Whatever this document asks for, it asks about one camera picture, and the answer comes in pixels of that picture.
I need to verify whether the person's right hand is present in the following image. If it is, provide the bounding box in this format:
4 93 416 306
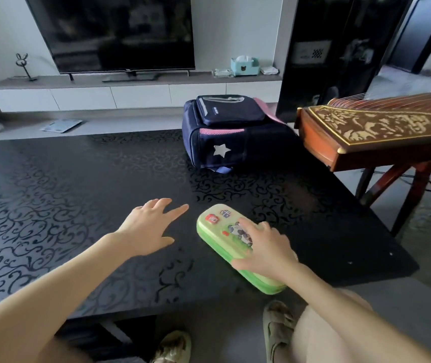
231 218 300 285

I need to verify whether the person's left hand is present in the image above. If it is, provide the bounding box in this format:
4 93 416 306
116 198 190 258

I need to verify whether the green cartoon pencil case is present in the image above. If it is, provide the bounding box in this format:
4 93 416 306
196 203 299 295

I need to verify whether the person's left forearm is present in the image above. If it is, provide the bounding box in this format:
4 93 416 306
0 231 127 363

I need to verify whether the person's right forearm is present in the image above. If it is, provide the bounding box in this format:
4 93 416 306
283 264 431 363

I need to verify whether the person's right sandal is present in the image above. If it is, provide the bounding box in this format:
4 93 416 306
262 300 296 363

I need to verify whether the person's sandal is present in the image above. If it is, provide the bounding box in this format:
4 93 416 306
150 330 192 363
262 300 296 363

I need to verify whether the navy backpack with star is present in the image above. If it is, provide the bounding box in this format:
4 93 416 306
182 95 300 174

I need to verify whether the person's right leg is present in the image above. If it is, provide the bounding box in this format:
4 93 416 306
274 288 376 363

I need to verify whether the person's left sandal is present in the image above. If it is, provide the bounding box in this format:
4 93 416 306
150 330 192 363

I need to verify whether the white low television cabinet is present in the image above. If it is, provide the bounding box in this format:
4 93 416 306
0 71 283 114

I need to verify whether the black television base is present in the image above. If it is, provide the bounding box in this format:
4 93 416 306
101 73 160 83

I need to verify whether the carved wooden zither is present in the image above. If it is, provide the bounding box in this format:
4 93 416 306
294 90 431 173

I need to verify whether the red wooden zither stand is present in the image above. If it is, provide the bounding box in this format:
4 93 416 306
355 159 431 237

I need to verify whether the teal tissue box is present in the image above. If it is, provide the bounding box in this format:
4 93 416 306
231 55 260 77

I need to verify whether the black flat screen television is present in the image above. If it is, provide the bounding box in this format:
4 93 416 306
24 0 196 75

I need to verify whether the black glossy tall cabinet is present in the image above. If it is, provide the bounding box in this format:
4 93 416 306
275 0 416 124

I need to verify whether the black rabbit wire ornament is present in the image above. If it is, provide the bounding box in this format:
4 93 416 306
14 53 38 82

